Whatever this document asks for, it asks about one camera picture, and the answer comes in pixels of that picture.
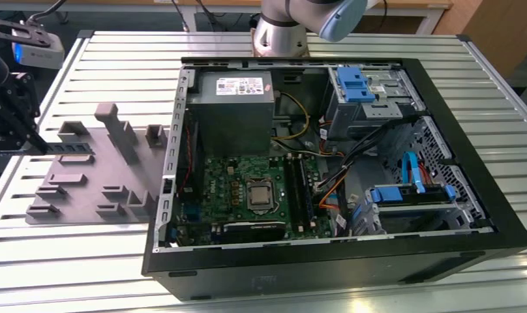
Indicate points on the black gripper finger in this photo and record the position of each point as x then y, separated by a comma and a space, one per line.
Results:
30, 137

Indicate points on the blue RAM stick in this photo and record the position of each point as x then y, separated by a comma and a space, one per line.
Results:
69, 149

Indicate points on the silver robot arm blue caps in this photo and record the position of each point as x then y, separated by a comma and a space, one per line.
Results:
276, 36

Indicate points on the black RAM slot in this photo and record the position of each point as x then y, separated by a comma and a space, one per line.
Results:
293, 192

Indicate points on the grey parts rack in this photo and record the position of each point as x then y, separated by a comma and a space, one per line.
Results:
102, 169

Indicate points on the grey power supply unit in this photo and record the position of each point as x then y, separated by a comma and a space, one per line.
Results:
232, 124

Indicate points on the green motherboard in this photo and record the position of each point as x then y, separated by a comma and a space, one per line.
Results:
220, 202

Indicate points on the silver CPU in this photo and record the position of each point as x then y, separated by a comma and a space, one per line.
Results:
260, 195

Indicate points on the black graphics card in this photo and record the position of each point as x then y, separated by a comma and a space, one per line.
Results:
252, 231

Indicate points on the blue drive latch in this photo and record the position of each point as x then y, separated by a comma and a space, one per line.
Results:
348, 78

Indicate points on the metal drive cage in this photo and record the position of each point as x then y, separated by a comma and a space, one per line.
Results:
376, 112

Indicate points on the black open PC case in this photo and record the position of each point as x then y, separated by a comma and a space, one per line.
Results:
332, 270

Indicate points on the hard disk in blue carrier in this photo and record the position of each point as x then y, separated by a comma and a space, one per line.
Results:
387, 194

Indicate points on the metal disk bay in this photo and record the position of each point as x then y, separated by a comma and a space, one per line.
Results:
420, 208

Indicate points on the wooden cabinet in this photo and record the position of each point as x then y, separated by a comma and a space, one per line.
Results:
497, 29

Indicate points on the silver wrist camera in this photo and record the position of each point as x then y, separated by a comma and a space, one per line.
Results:
41, 57

